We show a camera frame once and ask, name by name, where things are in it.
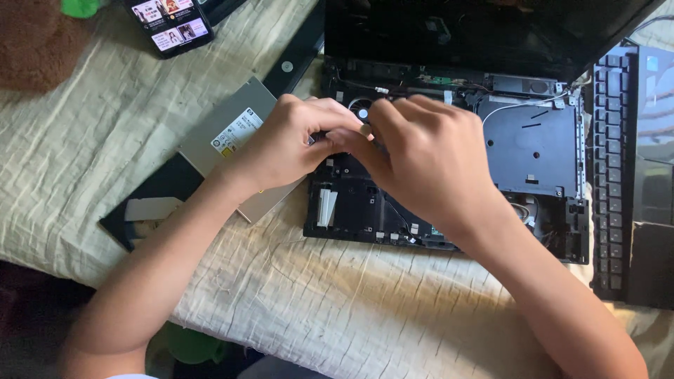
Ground person's right hand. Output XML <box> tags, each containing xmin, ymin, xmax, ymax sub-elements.
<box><xmin>325</xmin><ymin>95</ymin><xmax>502</xmax><ymax>239</ymax></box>

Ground person's left hand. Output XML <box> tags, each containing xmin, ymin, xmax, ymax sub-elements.
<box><xmin>225</xmin><ymin>94</ymin><xmax>368</xmax><ymax>198</ymax></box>

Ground silver optical disc drive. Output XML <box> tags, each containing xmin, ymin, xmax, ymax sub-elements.
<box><xmin>176</xmin><ymin>76</ymin><xmax>309</xmax><ymax>225</ymax></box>

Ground round laptop cooling fan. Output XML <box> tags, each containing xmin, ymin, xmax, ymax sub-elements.
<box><xmin>348</xmin><ymin>96</ymin><xmax>381</xmax><ymax>123</ymax></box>

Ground long black bezel strip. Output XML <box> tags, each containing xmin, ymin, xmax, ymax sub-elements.
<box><xmin>262</xmin><ymin>0</ymin><xmax>326</xmax><ymax>99</ymax></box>

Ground opened black laptop base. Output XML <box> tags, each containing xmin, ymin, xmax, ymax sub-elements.
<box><xmin>303</xmin><ymin>55</ymin><xmax>592</xmax><ymax>265</ymax></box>

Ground flat black cover panel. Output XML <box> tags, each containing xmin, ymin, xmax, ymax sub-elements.
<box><xmin>97</xmin><ymin>153</ymin><xmax>207</xmax><ymax>252</ymax></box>

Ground black laptop screen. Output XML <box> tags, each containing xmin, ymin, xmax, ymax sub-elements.
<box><xmin>322</xmin><ymin>0</ymin><xmax>667</xmax><ymax>85</ymax></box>

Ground black device beside phone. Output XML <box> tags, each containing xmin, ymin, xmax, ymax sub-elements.
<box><xmin>200</xmin><ymin>0</ymin><xmax>248</xmax><ymax>26</ymax></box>

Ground black smartphone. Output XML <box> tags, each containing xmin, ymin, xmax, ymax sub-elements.
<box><xmin>120</xmin><ymin>0</ymin><xmax>215</xmax><ymax>60</ymax></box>

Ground detached black laptop keyboard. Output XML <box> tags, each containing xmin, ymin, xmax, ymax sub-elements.
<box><xmin>590</xmin><ymin>46</ymin><xmax>640</xmax><ymax>304</ymax></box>

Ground green round container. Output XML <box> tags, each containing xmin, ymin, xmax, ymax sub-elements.
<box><xmin>166</xmin><ymin>322</ymin><xmax>228</xmax><ymax>365</ymax></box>

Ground glossy black palm rest cover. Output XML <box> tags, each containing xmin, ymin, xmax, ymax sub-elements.
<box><xmin>627</xmin><ymin>45</ymin><xmax>674</xmax><ymax>311</ymax></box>

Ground small green plastic object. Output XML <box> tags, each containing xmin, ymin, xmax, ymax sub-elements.
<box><xmin>60</xmin><ymin>0</ymin><xmax>102</xmax><ymax>20</ymax></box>

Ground brown plush cushion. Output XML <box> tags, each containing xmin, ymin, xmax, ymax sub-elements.
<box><xmin>0</xmin><ymin>0</ymin><xmax>102</xmax><ymax>93</ymax></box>

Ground thin white laptop cable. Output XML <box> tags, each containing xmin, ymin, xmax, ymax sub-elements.
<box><xmin>482</xmin><ymin>91</ymin><xmax>572</xmax><ymax>127</ymax></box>

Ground grey loose cables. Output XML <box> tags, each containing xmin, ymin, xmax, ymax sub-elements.
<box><xmin>629</xmin><ymin>15</ymin><xmax>674</xmax><ymax>41</ymax></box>

